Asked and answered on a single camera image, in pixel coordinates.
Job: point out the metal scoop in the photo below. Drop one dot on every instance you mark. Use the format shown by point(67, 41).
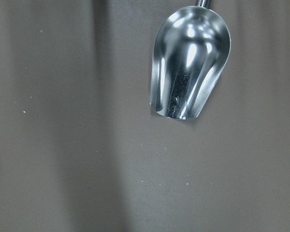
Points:
point(190, 51)

